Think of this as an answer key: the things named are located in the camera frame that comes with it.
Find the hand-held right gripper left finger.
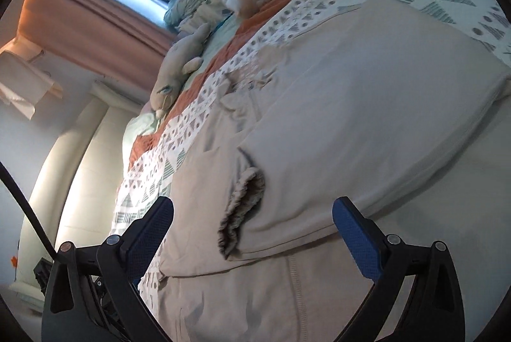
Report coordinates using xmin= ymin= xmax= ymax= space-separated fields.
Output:
xmin=42 ymin=196 xmax=176 ymax=342

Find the beige jacket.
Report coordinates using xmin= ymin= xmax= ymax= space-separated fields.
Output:
xmin=152 ymin=0 xmax=511 ymax=342

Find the pink curtain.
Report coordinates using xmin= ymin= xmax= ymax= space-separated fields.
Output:
xmin=16 ymin=0 xmax=176 ymax=55

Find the patterned white orange blanket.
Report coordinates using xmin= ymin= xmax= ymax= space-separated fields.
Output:
xmin=110 ymin=0 xmax=511 ymax=295

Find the thick black cable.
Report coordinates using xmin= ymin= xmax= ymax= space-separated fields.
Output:
xmin=0 ymin=160 xmax=57 ymax=261

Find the light green pillow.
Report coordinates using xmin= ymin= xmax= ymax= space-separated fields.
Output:
xmin=122 ymin=112 xmax=160 ymax=151

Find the white hanging garment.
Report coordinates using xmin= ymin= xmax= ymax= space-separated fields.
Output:
xmin=0 ymin=47 xmax=65 ymax=119

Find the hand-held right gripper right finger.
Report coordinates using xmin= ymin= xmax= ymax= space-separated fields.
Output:
xmin=332 ymin=196 xmax=466 ymax=342

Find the beige plush toy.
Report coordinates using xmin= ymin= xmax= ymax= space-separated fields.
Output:
xmin=149 ymin=23 xmax=212 ymax=119

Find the cream padded bed headboard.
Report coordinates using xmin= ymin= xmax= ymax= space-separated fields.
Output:
xmin=8 ymin=82 xmax=156 ymax=299

